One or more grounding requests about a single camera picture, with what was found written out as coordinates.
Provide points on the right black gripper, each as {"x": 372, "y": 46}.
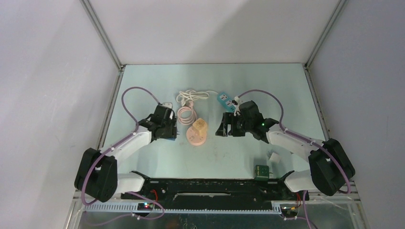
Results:
{"x": 229, "y": 118}

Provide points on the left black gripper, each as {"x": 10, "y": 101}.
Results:
{"x": 172, "y": 132}

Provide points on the pink round power socket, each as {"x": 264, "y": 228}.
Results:
{"x": 196, "y": 138}

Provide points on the yellow cube plug adapter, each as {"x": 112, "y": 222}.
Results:
{"x": 200, "y": 126}

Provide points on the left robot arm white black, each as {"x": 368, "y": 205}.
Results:
{"x": 98, "y": 174}

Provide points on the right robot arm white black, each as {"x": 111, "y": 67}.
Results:
{"x": 329, "y": 165}

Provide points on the small white plug adapter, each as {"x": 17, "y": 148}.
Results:
{"x": 274, "y": 157}

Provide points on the green cube plug adapter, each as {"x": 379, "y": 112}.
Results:
{"x": 262, "y": 173}

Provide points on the teal power strip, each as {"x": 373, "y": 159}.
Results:
{"x": 226, "y": 102}

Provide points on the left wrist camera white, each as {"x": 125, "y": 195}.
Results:
{"x": 169, "y": 112}

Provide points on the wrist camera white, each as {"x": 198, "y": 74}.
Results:
{"x": 236, "y": 102}
{"x": 169, "y": 112}

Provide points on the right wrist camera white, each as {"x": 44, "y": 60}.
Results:
{"x": 236, "y": 102}

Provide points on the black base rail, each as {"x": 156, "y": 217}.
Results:
{"x": 218, "y": 194}

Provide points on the grey slotted cable duct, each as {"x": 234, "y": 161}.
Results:
{"x": 140, "y": 207}

